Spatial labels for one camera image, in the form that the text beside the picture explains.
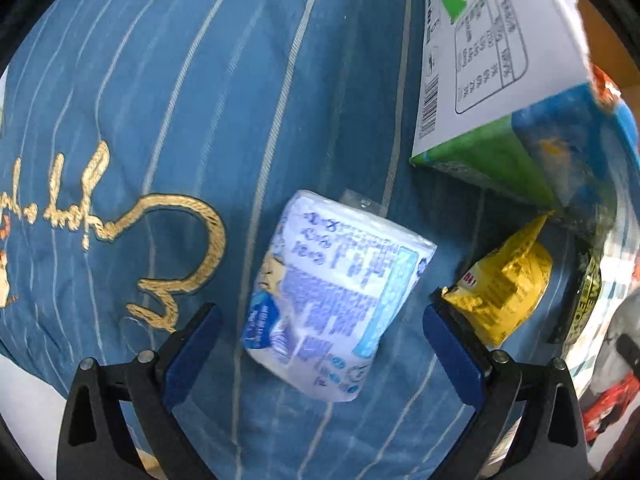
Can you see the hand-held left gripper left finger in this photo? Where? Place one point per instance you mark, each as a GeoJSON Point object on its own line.
{"type": "Point", "coordinates": [187, 355]}

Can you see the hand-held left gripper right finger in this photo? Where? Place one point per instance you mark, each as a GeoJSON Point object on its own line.
{"type": "Point", "coordinates": [452, 355]}

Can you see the white blue tissue pack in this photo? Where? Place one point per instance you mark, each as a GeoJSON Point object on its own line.
{"type": "Point", "coordinates": [325, 295]}

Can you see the yellow tissue pack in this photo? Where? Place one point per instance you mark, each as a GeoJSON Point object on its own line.
{"type": "Point", "coordinates": [502, 292]}

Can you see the dark green yellow packet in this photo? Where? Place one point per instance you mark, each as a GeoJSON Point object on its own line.
{"type": "Point", "coordinates": [582, 300]}

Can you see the blue striped blanket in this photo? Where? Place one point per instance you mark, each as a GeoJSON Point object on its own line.
{"type": "Point", "coordinates": [200, 160]}

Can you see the blue plastic package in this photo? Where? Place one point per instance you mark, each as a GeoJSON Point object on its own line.
{"type": "Point", "coordinates": [575, 155]}

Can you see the white green cardboard box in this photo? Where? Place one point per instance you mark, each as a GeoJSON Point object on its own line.
{"type": "Point", "coordinates": [492, 60]}

